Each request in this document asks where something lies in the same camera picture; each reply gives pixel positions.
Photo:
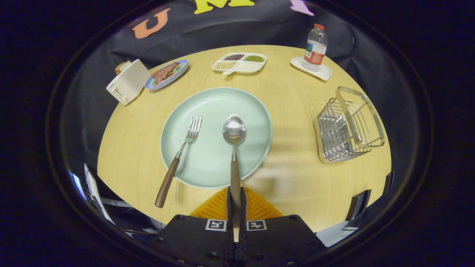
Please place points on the white toaster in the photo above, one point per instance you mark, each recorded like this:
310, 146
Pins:
130, 83

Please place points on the white divided bean dish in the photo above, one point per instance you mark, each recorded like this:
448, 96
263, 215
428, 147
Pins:
248, 67

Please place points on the clear water bottle red cap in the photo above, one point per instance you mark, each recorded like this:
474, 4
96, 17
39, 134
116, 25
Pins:
315, 48

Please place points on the pale green plate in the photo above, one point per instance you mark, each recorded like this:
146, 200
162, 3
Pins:
211, 159

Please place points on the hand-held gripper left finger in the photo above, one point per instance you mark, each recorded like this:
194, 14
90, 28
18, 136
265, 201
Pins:
229, 211

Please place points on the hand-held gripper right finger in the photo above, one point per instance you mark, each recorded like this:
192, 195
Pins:
242, 222

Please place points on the white square coaster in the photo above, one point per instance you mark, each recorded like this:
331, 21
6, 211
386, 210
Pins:
323, 74

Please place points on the toast slice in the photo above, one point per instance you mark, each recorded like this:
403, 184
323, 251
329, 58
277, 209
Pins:
120, 68

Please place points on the brown steak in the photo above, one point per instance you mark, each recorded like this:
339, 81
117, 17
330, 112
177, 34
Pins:
163, 73

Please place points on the blue food plate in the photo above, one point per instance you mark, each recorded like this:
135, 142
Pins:
182, 70

